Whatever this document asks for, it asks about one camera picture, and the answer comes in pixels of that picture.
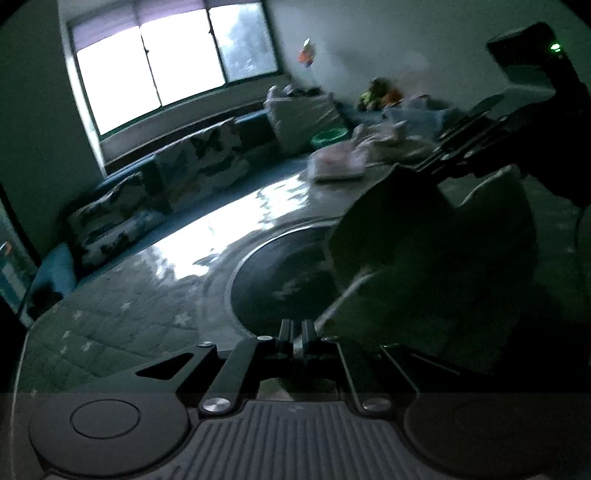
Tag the quilted star table cover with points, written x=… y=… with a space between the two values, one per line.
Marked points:
x=233 y=268

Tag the dark blue sofa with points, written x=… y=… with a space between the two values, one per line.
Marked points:
x=59 y=274

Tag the green plush toy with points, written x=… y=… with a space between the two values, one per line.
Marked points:
x=380 y=94

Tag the pastel striped baby garment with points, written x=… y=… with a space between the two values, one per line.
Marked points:
x=452 y=280

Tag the colourful pinwheel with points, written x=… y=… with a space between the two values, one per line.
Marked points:
x=307 y=54

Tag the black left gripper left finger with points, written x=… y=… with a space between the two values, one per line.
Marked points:
x=215 y=382

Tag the green plastic basin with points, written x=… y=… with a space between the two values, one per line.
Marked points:
x=328 y=137

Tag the window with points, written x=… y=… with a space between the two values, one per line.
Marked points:
x=135 y=58

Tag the white pillow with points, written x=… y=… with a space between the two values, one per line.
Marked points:
x=295 y=120

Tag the butterfly print cushion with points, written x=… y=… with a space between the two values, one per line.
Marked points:
x=198 y=165

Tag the white tissue pack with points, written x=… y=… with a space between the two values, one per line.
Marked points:
x=336 y=162

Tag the beige crumpled cloth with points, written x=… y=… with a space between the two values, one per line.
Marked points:
x=390 y=143

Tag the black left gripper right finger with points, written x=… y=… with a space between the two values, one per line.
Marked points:
x=362 y=376

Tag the clear plastic storage box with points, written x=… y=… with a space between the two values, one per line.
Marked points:
x=425 y=115

